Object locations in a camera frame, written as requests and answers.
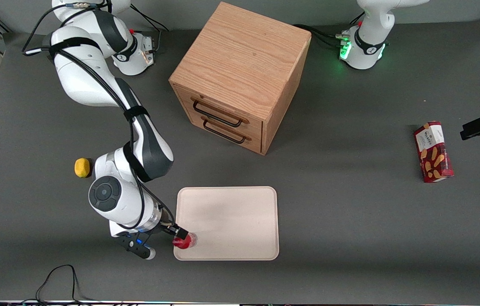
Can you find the beige plastic tray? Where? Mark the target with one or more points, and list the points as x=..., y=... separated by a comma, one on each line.
x=231, y=223

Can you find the red cookie box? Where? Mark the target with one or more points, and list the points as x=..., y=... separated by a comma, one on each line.
x=433, y=153

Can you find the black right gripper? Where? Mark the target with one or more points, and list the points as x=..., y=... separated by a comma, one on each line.
x=175, y=230

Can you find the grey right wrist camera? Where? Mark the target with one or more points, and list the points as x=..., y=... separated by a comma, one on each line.
x=136, y=245

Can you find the wooden drawer cabinet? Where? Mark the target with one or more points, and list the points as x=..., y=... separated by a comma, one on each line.
x=240, y=59

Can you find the red coke bottle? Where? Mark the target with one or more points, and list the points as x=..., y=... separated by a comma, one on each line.
x=185, y=242

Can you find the yellow lemon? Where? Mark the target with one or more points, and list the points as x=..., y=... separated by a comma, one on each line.
x=81, y=167

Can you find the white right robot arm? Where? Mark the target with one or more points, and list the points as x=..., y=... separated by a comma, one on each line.
x=91, y=80

